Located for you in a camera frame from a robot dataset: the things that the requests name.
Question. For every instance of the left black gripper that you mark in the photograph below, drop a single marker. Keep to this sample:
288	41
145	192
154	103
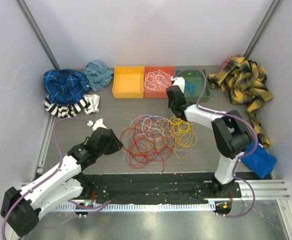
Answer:
116	144

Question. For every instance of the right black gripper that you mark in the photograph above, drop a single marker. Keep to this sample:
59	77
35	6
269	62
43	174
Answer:
169	104

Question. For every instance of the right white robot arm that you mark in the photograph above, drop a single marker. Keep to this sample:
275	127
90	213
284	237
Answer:
231	134

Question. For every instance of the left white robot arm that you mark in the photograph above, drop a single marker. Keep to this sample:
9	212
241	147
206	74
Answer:
22	209

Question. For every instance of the orange plastic bin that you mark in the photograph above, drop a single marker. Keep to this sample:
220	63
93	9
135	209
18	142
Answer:
156	80

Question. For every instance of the black white striped cloth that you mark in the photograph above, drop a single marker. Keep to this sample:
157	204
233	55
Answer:
89	104

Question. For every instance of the yellow plastic bin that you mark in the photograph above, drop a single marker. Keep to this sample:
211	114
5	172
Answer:
128	82

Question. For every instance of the pink cloth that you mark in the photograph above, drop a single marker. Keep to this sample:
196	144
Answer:
230	61

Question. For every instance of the light blue cloth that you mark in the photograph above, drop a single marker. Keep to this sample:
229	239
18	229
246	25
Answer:
98	76

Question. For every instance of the yellow plaid shirt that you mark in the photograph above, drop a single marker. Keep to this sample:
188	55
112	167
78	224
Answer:
246	85

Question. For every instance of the blue plaid shirt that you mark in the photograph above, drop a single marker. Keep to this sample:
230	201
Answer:
65	86

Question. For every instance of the bright blue cloth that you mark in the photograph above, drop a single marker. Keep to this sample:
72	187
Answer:
260	161

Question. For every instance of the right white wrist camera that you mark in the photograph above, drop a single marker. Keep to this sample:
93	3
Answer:
179	81

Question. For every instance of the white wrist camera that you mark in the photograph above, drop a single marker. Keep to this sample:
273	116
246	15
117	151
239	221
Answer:
97	124
179	81

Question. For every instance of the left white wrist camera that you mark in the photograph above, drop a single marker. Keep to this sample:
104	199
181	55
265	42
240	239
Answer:
97	124

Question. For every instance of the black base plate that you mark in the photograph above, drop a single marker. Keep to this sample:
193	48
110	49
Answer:
156	188

